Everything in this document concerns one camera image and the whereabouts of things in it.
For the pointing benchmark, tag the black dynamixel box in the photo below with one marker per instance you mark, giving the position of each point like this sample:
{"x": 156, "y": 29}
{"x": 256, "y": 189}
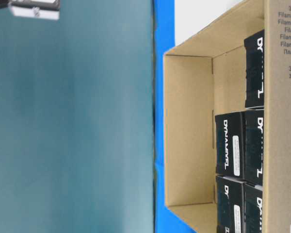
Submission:
{"x": 254, "y": 46}
{"x": 252, "y": 209}
{"x": 230, "y": 205}
{"x": 230, "y": 144}
{"x": 254, "y": 125}
{"x": 41, "y": 9}

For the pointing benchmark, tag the brown cardboard box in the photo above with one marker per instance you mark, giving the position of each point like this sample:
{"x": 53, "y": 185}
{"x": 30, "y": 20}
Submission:
{"x": 205, "y": 76}

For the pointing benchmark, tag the black Dynamixel box middle rear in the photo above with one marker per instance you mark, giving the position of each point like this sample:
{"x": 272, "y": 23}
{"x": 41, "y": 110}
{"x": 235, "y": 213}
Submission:
{"x": 254, "y": 125}

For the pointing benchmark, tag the blue cloth mat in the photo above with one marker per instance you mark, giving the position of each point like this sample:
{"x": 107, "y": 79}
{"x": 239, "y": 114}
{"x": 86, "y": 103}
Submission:
{"x": 163, "y": 40}

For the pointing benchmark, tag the black Dynamixel box bottom front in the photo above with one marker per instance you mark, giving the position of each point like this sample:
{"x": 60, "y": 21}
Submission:
{"x": 230, "y": 205}

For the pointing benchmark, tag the black Dynamixel box top front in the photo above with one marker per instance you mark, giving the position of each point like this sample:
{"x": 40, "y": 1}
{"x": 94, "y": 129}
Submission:
{"x": 41, "y": 9}

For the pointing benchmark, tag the black Dynamixel box middle front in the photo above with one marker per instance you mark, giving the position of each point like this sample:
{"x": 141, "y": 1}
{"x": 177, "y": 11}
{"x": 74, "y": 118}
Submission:
{"x": 230, "y": 144}

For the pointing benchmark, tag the teal blurred foreground panel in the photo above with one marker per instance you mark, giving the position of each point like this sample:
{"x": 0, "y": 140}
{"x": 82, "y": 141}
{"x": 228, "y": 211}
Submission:
{"x": 76, "y": 119}

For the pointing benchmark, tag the black Dynamixel box top rear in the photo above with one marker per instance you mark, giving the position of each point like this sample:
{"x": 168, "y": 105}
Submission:
{"x": 254, "y": 46}

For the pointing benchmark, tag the black Dynamixel box bottom rear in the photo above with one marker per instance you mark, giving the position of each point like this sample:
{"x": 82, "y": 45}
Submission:
{"x": 252, "y": 209}

